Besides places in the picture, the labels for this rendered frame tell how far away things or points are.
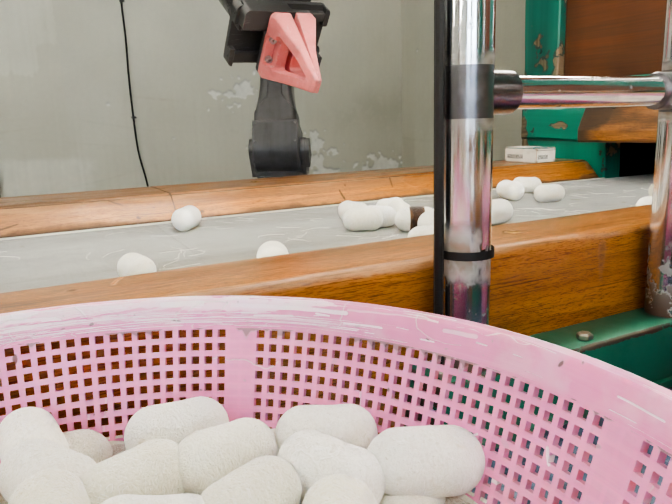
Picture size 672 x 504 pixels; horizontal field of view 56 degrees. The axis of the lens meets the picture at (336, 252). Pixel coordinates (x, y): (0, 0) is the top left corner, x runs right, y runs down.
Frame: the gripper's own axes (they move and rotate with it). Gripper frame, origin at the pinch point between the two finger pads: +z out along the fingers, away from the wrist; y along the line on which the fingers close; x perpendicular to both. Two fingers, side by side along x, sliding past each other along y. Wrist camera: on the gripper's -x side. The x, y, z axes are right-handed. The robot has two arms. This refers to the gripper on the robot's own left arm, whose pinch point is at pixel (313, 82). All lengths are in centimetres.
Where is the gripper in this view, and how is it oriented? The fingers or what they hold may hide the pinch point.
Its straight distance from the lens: 61.1
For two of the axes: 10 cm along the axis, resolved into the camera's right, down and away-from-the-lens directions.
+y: 8.5, -1.6, 5.0
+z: 4.5, 7.1, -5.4
